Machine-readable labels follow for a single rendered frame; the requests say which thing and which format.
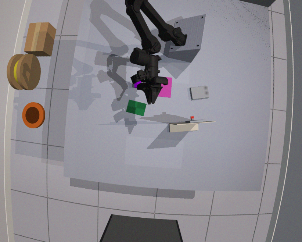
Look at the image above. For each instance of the beige panel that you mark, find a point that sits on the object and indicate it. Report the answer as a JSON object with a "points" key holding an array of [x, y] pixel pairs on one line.
{"points": [[186, 126]]}

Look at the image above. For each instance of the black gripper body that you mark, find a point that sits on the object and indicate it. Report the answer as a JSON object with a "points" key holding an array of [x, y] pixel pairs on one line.
{"points": [[154, 80]]}

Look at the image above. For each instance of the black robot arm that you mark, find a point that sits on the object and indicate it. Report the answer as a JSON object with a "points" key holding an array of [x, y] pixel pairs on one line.
{"points": [[150, 44]]}

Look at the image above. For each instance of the magenta translucent square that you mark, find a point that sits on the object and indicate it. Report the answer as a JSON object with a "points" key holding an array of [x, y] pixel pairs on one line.
{"points": [[166, 90]]}

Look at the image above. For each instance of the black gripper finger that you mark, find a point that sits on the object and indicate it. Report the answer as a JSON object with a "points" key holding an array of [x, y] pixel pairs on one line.
{"points": [[147, 94], [154, 90]]}

